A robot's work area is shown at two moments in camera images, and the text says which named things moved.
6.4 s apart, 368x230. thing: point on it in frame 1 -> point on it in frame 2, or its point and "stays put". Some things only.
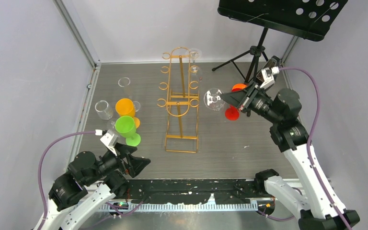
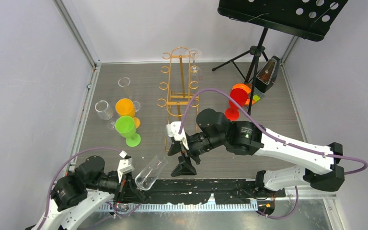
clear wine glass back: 195,71 stays put
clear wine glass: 212,99 -> 146,178
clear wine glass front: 124,82 stays put
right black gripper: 240,98 -> 184,167
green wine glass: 125,127 stays put
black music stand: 310,19 stays put
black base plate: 192,191 stays put
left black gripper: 136,164 -> 128,190
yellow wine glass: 125,107 stays put
